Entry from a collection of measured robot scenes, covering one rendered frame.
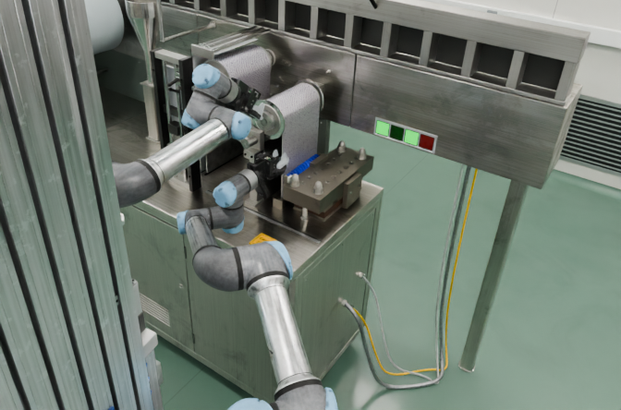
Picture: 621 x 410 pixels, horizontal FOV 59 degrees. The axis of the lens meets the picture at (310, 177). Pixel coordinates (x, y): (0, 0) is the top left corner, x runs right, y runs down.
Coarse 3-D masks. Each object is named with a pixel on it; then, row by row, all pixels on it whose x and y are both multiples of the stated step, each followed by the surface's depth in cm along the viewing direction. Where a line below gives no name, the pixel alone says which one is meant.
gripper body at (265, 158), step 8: (264, 152) 192; (256, 160) 190; (264, 160) 187; (272, 160) 187; (248, 168) 185; (256, 168) 184; (264, 168) 189; (272, 168) 189; (264, 176) 190; (272, 176) 190
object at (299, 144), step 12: (312, 120) 208; (288, 132) 196; (300, 132) 204; (312, 132) 211; (288, 144) 199; (300, 144) 207; (312, 144) 215; (288, 156) 202; (300, 156) 210; (288, 168) 205
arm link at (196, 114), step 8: (192, 96) 162; (200, 96) 161; (208, 96) 161; (192, 104) 161; (200, 104) 160; (208, 104) 159; (216, 104) 160; (184, 112) 163; (192, 112) 160; (200, 112) 159; (208, 112) 158; (184, 120) 161; (192, 120) 160; (200, 120) 160; (192, 128) 164
